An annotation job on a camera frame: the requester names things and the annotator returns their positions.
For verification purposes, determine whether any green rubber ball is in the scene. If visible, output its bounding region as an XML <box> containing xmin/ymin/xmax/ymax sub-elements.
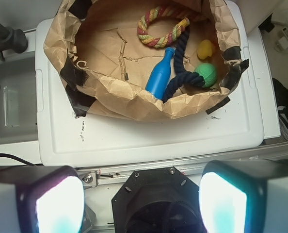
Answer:
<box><xmin>194</xmin><ymin>63</ymin><xmax>217</xmax><ymax>88</ymax></box>

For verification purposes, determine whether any yellow rubber duck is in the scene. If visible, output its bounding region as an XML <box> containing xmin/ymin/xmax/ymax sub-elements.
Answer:
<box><xmin>197</xmin><ymin>39</ymin><xmax>216</xmax><ymax>60</ymax></box>

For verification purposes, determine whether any blue plastic bottle toy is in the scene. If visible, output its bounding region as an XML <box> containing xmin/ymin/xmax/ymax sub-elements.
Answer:
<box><xmin>145</xmin><ymin>48</ymin><xmax>175</xmax><ymax>100</ymax></box>

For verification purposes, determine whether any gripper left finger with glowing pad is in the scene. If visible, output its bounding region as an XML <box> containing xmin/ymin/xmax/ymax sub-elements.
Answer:
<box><xmin>0</xmin><ymin>166</ymin><xmax>84</xmax><ymax>233</ymax></box>

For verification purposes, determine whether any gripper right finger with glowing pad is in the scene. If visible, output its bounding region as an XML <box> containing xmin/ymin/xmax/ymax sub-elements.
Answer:
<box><xmin>199</xmin><ymin>159</ymin><xmax>288</xmax><ymax>233</ymax></box>

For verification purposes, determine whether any grey clamp knob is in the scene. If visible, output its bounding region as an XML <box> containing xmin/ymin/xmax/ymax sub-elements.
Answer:
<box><xmin>0</xmin><ymin>23</ymin><xmax>29</xmax><ymax>62</ymax></box>

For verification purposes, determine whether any clear plastic storage bin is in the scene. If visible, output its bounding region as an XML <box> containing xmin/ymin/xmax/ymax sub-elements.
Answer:
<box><xmin>0</xmin><ymin>50</ymin><xmax>39</xmax><ymax>141</ymax></box>

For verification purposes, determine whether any thin black cable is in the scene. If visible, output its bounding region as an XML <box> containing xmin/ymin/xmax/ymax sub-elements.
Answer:
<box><xmin>0</xmin><ymin>153</ymin><xmax>35</xmax><ymax>166</ymax></box>

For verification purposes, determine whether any dark navy rope toy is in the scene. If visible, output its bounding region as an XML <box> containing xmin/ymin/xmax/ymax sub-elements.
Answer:
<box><xmin>162</xmin><ymin>26</ymin><xmax>205</xmax><ymax>103</ymax></box>

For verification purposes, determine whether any multicolour rope ring toy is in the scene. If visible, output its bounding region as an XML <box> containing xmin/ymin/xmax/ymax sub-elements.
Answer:
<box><xmin>137</xmin><ymin>5</ymin><xmax>191</xmax><ymax>49</ymax></box>

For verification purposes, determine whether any white power adapter with cables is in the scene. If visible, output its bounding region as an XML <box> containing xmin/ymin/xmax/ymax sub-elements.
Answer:
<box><xmin>274</xmin><ymin>26</ymin><xmax>288</xmax><ymax>54</ymax></box>

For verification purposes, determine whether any aluminium extrusion rail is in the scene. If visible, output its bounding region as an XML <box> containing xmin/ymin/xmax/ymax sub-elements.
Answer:
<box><xmin>77</xmin><ymin>141</ymin><xmax>288</xmax><ymax>189</ymax></box>

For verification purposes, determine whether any black striped bag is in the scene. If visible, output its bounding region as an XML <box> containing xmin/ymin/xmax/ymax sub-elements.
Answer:
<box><xmin>272</xmin><ymin>78</ymin><xmax>288</xmax><ymax>141</ymax></box>

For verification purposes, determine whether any white plastic bin lid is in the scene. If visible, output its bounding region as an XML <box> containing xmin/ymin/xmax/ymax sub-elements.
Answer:
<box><xmin>35</xmin><ymin>0</ymin><xmax>266</xmax><ymax>167</ymax></box>

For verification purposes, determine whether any crumpled brown paper bag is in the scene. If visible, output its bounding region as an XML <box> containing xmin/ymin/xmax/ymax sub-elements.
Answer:
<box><xmin>44</xmin><ymin>0</ymin><xmax>249</xmax><ymax>122</ymax></box>

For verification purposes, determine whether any black octagonal mount plate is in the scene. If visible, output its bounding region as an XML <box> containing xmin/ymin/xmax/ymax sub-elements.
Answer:
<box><xmin>112</xmin><ymin>168</ymin><xmax>207</xmax><ymax>233</ymax></box>

